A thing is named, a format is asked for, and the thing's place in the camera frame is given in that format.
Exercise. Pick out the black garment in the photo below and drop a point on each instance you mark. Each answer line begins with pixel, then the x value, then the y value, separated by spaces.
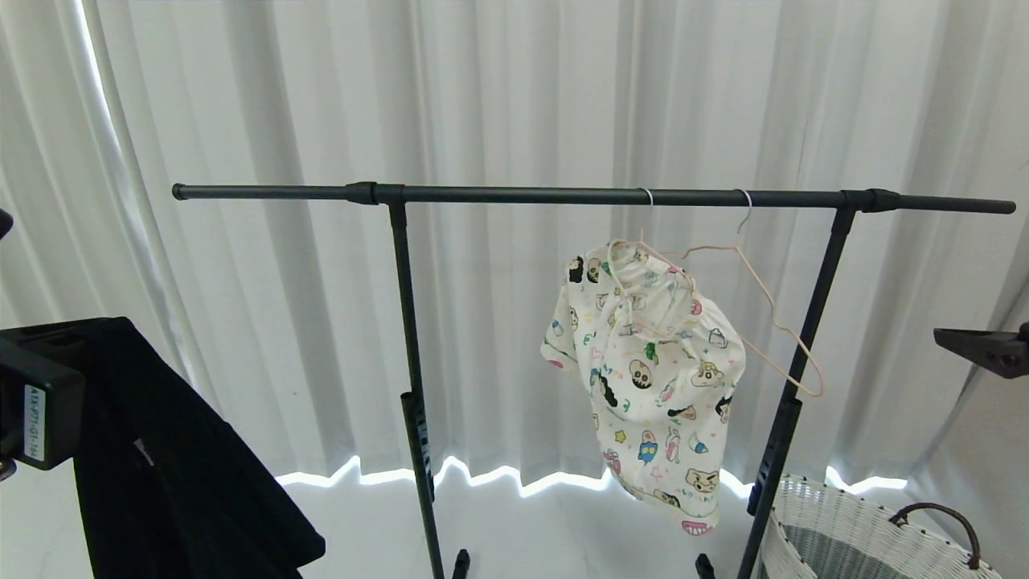
pixel 177 482

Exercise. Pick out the white curtain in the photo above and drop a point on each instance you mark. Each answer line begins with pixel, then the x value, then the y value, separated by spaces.
pixel 321 96

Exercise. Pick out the black clothes rack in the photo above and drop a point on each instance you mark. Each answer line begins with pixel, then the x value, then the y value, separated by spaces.
pixel 522 195

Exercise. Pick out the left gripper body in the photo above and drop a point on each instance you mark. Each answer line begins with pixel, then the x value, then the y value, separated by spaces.
pixel 56 410

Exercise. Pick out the pink clothes hanger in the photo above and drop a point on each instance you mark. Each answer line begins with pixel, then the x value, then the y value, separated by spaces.
pixel 772 314
pixel 645 201

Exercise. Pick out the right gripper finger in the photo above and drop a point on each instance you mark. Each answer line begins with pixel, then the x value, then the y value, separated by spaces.
pixel 989 350

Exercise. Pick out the cream printed shorts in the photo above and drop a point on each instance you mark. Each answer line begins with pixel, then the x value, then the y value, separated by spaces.
pixel 651 386

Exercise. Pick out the white laundry basket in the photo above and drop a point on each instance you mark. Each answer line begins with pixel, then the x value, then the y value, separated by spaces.
pixel 844 531

